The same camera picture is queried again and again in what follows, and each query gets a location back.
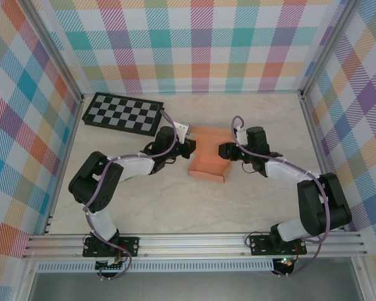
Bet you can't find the orange paper box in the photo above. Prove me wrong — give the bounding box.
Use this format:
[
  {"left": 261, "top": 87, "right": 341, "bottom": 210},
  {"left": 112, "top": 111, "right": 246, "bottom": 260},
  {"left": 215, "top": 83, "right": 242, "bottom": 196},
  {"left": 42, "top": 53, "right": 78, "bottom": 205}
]
[{"left": 187, "top": 125, "right": 236, "bottom": 183}]

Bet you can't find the black grey chessboard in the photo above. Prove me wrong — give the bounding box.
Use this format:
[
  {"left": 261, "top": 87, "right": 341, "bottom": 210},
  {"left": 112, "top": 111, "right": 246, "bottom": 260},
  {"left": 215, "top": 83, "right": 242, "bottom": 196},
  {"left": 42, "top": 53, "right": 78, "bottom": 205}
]
[{"left": 81, "top": 92, "right": 165, "bottom": 136}]

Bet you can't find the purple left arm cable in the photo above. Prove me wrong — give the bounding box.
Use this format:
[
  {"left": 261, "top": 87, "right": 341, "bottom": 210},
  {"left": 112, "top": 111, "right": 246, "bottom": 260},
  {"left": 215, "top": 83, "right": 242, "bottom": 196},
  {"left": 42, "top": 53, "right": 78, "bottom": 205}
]
[{"left": 83, "top": 109, "right": 180, "bottom": 282}]

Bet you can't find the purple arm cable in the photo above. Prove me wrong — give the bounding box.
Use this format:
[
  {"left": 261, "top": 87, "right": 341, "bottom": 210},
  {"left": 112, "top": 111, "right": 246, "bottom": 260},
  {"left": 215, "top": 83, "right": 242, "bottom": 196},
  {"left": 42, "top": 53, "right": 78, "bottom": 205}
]
[
  {"left": 231, "top": 115, "right": 332, "bottom": 278},
  {"left": 83, "top": 109, "right": 180, "bottom": 282}
]

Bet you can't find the aluminium side rail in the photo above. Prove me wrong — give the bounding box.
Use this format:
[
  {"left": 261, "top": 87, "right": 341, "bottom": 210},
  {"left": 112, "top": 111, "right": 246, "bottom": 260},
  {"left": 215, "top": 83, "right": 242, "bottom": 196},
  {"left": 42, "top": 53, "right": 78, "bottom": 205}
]
[
  {"left": 299, "top": 93, "right": 347, "bottom": 233},
  {"left": 43, "top": 97, "right": 85, "bottom": 236}
]

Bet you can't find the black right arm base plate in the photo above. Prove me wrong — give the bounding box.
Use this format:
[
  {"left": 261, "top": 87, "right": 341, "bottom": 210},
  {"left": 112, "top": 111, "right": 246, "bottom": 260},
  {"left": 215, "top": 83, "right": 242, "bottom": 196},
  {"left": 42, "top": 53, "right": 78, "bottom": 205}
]
[{"left": 249, "top": 234, "right": 307, "bottom": 256}]

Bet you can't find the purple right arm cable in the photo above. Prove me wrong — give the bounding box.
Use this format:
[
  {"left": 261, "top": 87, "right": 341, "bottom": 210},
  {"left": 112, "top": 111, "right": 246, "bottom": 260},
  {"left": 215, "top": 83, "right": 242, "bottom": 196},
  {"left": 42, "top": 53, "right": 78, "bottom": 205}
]
[{"left": 231, "top": 115, "right": 332, "bottom": 278}]

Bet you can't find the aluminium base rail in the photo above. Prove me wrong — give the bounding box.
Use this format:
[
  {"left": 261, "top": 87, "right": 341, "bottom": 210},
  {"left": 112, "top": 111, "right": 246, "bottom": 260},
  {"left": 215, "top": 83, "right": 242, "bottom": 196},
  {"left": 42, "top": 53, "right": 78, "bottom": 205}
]
[{"left": 21, "top": 233, "right": 369, "bottom": 260}]

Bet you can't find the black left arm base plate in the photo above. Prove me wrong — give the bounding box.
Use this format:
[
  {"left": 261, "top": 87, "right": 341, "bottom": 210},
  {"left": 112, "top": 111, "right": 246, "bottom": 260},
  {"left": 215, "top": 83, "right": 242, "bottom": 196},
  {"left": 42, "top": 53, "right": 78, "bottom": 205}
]
[{"left": 82, "top": 236, "right": 140, "bottom": 258}]

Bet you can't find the aluminium frame post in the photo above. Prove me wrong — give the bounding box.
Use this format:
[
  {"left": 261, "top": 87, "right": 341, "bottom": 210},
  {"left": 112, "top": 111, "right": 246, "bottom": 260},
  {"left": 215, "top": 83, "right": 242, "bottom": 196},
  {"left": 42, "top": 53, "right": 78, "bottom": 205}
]
[
  {"left": 299, "top": 0, "right": 358, "bottom": 104},
  {"left": 20, "top": 0, "right": 85, "bottom": 106}
]

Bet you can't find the grey slotted cable duct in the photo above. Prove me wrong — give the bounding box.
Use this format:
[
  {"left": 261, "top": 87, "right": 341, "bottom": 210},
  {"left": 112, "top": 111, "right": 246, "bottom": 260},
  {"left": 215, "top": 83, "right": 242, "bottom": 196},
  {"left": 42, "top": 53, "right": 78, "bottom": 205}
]
[{"left": 36, "top": 261, "right": 275, "bottom": 273}]

